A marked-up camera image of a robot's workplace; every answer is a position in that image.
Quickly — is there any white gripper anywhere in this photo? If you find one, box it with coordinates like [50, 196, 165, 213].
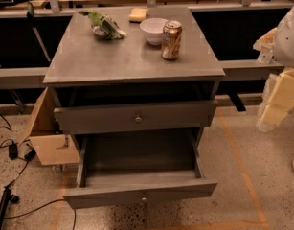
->
[253, 28, 294, 132]

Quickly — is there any orange soda can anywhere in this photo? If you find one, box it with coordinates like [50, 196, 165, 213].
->
[161, 20, 182, 60]

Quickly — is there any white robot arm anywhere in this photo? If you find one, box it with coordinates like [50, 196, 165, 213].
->
[253, 5, 294, 132]

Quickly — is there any grey upper drawer with knob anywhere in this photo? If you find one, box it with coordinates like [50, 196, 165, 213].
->
[54, 101, 217, 134]

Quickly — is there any grey wooden drawer cabinet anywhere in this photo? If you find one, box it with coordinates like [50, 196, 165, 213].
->
[42, 5, 226, 190]

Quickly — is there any grey open lower drawer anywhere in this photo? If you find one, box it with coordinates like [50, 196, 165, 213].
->
[64, 128, 217, 209]

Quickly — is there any clear sanitizer bottle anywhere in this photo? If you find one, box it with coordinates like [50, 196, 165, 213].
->
[258, 50, 273, 64]

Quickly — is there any white ceramic bowl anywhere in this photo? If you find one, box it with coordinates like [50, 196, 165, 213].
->
[140, 18, 168, 45]

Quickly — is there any yellow sponge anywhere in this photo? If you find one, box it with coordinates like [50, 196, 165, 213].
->
[128, 8, 148, 23]

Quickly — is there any green chip bag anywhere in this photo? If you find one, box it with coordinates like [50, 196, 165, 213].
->
[79, 10, 126, 40]

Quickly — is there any cardboard box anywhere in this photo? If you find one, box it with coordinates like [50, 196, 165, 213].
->
[18, 88, 79, 165]

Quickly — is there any black power adapter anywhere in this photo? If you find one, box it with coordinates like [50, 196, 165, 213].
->
[9, 144, 18, 160]

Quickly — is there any black tripod leg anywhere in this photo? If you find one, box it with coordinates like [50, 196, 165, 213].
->
[0, 187, 19, 230]

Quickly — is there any grey metal rail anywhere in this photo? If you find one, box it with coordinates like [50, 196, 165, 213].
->
[0, 59, 283, 90]

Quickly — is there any black floor cable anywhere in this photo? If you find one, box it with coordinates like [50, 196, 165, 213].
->
[0, 198, 78, 230]

